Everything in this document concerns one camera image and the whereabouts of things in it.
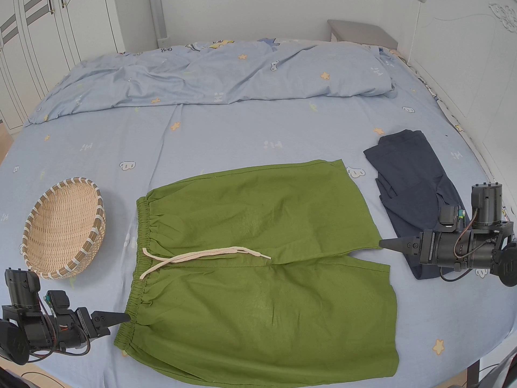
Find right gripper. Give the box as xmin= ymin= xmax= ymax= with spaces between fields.
xmin=379 ymin=230 xmax=474 ymax=267

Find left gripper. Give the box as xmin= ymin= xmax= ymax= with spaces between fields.
xmin=53 ymin=307 xmax=131 ymax=349

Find dark blue garment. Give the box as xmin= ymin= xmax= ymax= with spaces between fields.
xmin=363 ymin=129 xmax=470 ymax=280

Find round woven basket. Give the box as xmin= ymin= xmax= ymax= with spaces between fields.
xmin=22 ymin=176 xmax=107 ymax=279

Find bed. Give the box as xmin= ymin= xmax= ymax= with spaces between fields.
xmin=0 ymin=0 xmax=517 ymax=388

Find green shorts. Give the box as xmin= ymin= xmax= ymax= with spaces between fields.
xmin=113 ymin=159 xmax=401 ymax=379

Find grey bedside table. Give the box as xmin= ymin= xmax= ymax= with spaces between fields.
xmin=327 ymin=19 xmax=399 ymax=50

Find pale blue quilt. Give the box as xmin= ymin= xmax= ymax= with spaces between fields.
xmin=24 ymin=38 xmax=399 ymax=127

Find white wardrobe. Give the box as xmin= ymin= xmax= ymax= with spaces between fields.
xmin=0 ymin=0 xmax=127 ymax=131

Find black cable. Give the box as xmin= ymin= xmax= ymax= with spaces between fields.
xmin=439 ymin=264 xmax=474 ymax=283
xmin=29 ymin=334 xmax=93 ymax=359

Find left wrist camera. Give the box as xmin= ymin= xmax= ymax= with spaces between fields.
xmin=45 ymin=291 xmax=70 ymax=318

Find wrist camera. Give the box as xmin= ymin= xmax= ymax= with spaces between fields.
xmin=45 ymin=291 xmax=70 ymax=318
xmin=438 ymin=204 xmax=463 ymax=234

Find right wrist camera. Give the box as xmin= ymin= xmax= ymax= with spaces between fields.
xmin=438 ymin=204 xmax=463 ymax=234

